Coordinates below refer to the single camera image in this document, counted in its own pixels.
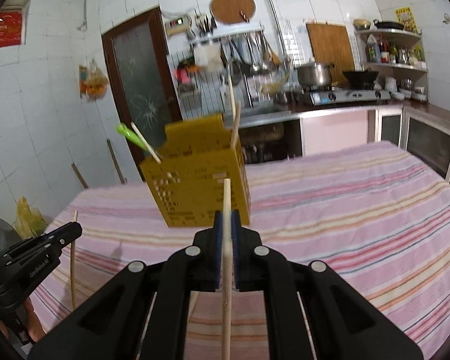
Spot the white control box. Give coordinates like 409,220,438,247
165,16,193,32

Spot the row of condiment bottles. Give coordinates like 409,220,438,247
365,34,426,64

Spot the yellow perforated utensil holder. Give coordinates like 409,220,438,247
139,114,252,227

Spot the gas stove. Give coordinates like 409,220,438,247
307,84,392,106

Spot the wooden cutting board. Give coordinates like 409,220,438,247
306,22,356,74

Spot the round wooden lid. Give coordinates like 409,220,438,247
210,0,256,25

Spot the row of hanging kitchen utensils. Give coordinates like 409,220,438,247
219,32,286,79

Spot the white corner shelf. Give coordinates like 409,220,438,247
354,28,430,102

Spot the black pan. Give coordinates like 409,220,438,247
373,19,406,31

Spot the pink striped tablecloth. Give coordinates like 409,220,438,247
30,139,450,360

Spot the pink kitchen cabinet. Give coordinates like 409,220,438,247
244,101,450,192

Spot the pink hanging cloth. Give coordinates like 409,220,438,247
176,58,196,85

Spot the metal wall rack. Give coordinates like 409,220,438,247
187,22,266,42

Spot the black wok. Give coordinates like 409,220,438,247
342,68,380,83

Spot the steel cooking pot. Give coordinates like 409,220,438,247
296,62,334,88

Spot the yellow plastic bag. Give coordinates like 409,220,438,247
14,197,49,239

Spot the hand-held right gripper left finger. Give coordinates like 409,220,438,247
28,210,226,360

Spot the red wall poster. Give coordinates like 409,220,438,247
0,11,25,51

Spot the green handled metal fork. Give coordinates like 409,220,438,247
116,123,151,154

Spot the metal cutlery cup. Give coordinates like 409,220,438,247
193,12,216,34

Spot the yellow wall poster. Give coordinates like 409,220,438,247
394,6,419,34

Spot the hanging orange plastic bag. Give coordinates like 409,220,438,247
79,58,109,100

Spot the wooden stick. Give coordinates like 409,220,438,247
72,163,89,190

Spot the person's left hand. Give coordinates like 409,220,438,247
25,296,46,344

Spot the dark wooden glass door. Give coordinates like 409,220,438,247
101,6,184,181

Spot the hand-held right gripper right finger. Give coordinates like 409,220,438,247
230,210,424,360

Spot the hanging white plastic bag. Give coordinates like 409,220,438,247
193,43,222,70

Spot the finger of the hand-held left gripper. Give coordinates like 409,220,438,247
5,222,83,267

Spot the metal sink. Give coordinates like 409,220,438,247
240,112,304,162

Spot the grey bag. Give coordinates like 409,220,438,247
0,215,23,256

